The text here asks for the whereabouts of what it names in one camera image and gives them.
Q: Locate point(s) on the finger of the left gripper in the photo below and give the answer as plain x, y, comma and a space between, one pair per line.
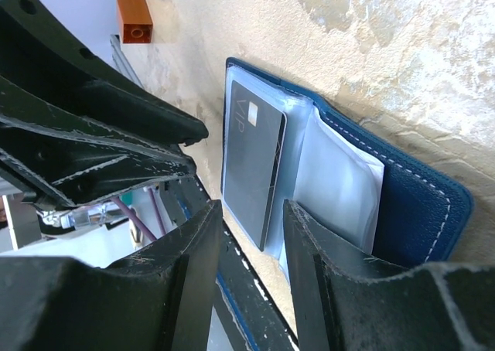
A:
59, 160
40, 56

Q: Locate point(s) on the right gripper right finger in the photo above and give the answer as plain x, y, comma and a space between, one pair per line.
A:
345, 299

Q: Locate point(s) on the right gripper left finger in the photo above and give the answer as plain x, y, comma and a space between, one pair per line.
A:
158, 298

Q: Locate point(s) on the black VIP card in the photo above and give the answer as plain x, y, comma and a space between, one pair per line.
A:
254, 134

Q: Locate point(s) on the navy blue card holder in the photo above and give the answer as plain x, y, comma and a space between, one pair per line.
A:
380, 199

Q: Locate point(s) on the orange blue toy block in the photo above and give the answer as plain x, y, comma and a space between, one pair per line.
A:
134, 21

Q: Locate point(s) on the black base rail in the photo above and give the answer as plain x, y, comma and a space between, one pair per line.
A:
244, 316

